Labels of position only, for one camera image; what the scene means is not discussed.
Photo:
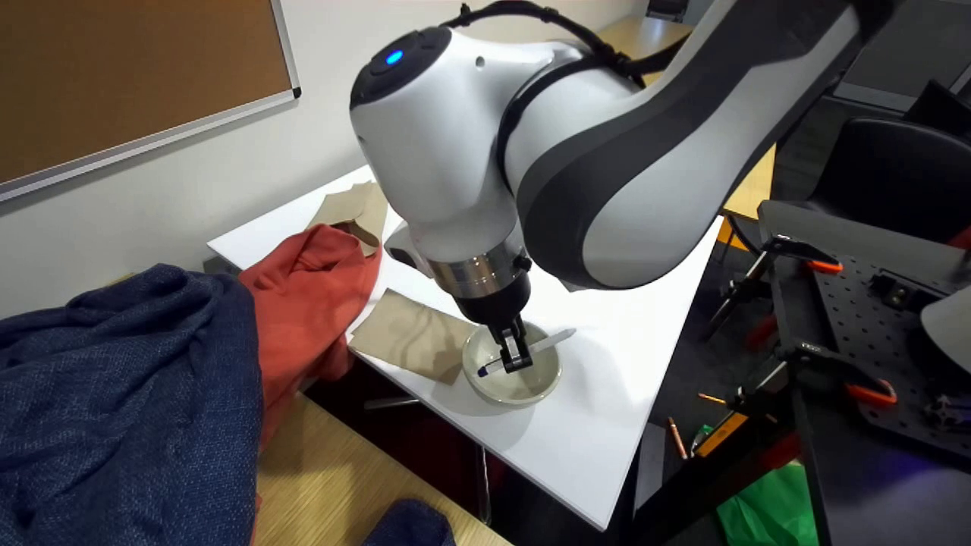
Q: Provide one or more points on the light wooden desk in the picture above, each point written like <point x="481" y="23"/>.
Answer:
<point x="321" y="487"/>

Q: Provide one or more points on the small dark blue fabric lump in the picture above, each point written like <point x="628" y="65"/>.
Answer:
<point x="411" y="524"/>

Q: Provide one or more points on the black office chair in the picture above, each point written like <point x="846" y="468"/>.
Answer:
<point x="890" y="170"/>

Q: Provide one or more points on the folded brown paper napkin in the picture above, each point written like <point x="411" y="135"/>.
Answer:
<point x="351" y="207"/>

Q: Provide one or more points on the orange pencil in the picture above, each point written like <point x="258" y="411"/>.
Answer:
<point x="678" y="441"/>

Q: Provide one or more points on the white board panel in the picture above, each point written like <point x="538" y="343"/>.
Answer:
<point x="585" y="426"/>

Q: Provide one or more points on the red cloth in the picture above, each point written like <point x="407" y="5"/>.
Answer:
<point x="303" y="305"/>

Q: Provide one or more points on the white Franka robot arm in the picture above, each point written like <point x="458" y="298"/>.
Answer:
<point x="456" y="152"/>

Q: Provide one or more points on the dark blue cloth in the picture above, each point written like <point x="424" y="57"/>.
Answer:
<point x="123" y="404"/>

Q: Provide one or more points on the black perforated breadboard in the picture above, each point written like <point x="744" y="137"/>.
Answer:
<point x="869" y="343"/>

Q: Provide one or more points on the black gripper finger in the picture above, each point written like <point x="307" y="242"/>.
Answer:
<point x="500" y="346"/>
<point x="520" y="343"/>

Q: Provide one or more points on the cork board with metal frame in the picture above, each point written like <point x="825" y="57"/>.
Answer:
<point x="123" y="79"/>

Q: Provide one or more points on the grey curved plate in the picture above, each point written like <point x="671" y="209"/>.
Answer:
<point x="858" y="236"/>

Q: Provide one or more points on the white ceramic bowl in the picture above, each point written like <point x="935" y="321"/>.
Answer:
<point x="525" y="386"/>

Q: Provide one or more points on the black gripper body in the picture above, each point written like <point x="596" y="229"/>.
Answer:
<point x="491" y="300"/>

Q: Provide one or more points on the green plastic bag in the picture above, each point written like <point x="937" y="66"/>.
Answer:
<point x="774" y="509"/>

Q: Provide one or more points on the white marker with blue cap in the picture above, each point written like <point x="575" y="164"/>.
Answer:
<point x="551" y="336"/>

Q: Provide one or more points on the large brown paper napkin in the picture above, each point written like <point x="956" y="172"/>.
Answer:
<point x="404" y="335"/>

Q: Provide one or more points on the orange flat tool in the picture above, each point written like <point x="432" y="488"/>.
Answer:
<point x="722" y="433"/>

